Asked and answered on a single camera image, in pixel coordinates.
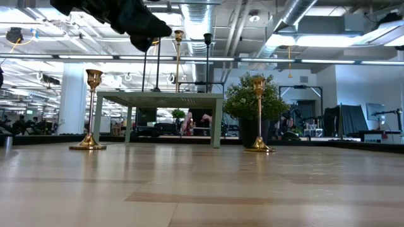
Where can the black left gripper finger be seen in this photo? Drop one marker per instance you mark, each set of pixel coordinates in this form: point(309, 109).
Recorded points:
point(142, 43)

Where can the tall gold candlestick holder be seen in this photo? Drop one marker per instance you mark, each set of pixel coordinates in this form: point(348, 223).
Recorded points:
point(178, 35)

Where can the short gold candlestick holder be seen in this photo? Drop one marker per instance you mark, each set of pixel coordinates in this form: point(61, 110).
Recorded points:
point(88, 143)
point(259, 145)

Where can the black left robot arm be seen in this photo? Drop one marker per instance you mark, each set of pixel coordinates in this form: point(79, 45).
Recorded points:
point(75, 6)

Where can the pale green perforated metal shelf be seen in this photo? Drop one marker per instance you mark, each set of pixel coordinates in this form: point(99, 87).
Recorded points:
point(158, 99)

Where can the small background green plant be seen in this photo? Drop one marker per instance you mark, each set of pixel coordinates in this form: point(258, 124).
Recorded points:
point(178, 114)

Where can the white building column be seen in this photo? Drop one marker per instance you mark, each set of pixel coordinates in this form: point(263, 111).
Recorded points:
point(72, 101)

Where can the person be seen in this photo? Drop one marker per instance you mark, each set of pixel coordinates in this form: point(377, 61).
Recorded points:
point(22, 123)
point(189, 123)
point(288, 124)

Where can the potted green plant white flowers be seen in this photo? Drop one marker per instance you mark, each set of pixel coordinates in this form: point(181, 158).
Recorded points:
point(243, 101)

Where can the silver metal cylinder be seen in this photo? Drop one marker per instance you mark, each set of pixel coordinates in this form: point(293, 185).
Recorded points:
point(8, 142)

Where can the black backdrop curtain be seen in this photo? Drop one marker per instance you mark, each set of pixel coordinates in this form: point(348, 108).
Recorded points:
point(347, 119)

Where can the white box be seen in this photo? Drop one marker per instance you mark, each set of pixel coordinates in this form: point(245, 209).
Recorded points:
point(375, 137)

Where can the silver ventilation duct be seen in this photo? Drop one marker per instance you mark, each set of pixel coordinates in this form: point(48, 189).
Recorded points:
point(293, 12)
point(199, 22)

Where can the black ceiling camera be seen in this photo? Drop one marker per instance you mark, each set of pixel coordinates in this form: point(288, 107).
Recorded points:
point(14, 34)

